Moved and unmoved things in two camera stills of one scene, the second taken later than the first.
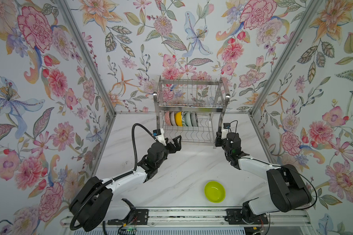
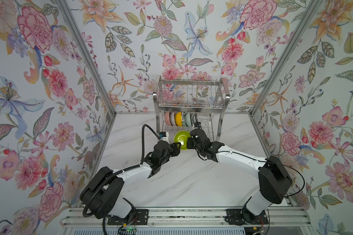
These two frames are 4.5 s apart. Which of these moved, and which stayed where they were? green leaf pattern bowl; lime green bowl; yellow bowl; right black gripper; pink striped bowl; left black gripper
Moved: right black gripper; lime green bowl
Stayed: left black gripper; pink striped bowl; green leaf pattern bowl; yellow bowl
